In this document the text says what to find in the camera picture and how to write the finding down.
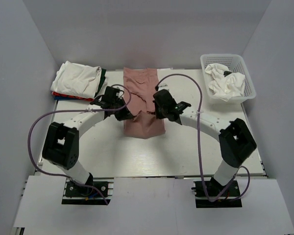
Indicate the folded blue t shirt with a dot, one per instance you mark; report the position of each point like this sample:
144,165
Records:
69,98

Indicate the folded red t shirt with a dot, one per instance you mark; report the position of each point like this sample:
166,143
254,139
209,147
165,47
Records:
65,95

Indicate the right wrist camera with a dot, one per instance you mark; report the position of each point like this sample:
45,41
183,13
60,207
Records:
164,99

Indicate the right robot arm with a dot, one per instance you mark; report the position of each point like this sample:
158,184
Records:
234,137

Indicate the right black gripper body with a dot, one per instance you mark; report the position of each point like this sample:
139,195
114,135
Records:
160,112

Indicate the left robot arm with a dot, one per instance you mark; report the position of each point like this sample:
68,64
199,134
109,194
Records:
61,147

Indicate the folded dark green t shirt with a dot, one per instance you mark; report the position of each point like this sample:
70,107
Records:
102,81

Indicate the crumpled white t shirt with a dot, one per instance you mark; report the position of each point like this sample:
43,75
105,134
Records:
225,84

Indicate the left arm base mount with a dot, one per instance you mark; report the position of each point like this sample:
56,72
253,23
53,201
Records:
76,195

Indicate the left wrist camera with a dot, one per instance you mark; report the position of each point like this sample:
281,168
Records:
111,94

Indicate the pink printed t shirt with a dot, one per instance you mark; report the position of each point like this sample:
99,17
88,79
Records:
141,88

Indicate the white plastic basket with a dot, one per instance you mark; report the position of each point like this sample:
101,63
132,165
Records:
236,64

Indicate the folded white t shirt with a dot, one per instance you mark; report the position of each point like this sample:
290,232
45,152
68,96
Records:
77,80

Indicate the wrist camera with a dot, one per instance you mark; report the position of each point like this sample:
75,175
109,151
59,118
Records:
111,94
164,99

